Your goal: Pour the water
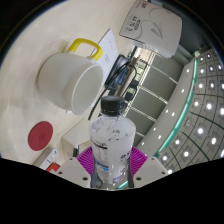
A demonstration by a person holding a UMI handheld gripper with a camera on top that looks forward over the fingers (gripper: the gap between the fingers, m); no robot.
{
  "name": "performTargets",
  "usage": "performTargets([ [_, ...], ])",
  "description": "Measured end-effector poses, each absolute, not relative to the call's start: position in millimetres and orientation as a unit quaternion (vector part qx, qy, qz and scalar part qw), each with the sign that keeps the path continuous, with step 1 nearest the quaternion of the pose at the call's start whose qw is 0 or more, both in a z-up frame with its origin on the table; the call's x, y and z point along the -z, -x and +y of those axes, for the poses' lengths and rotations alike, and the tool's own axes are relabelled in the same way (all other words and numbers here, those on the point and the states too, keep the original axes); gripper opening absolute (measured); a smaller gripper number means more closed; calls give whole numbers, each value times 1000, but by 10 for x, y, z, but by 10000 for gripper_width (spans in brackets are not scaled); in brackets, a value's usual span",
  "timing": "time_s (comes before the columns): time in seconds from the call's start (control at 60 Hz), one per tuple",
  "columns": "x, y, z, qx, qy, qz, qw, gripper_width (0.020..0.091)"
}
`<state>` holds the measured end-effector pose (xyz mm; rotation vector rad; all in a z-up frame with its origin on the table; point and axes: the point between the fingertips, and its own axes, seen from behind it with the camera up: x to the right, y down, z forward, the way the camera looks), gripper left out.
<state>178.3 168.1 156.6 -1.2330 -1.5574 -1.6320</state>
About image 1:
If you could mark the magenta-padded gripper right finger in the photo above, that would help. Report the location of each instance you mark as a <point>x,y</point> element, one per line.
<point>149,168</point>

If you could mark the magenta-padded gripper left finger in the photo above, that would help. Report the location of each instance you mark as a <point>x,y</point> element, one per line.
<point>75,168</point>

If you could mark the clear black-capped water bottle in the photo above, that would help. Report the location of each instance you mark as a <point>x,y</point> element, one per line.
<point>111,143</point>

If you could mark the small white printed box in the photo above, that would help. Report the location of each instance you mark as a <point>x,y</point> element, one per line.
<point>46,158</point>

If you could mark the beige divided organizer box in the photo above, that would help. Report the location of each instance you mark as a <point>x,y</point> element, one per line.
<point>75,136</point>

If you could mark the flat round red coaster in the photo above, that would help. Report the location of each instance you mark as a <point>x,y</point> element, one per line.
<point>40,136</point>

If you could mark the group of ceiling lights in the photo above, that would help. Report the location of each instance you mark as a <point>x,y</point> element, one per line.
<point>208,106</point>

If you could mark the black desk console unit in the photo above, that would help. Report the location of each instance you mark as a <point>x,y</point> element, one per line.
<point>121,71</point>

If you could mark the printed white paper sheet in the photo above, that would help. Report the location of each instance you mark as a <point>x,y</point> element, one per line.
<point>109,50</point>

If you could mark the white printed cardboard box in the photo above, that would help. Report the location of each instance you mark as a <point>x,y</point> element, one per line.
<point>153,26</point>

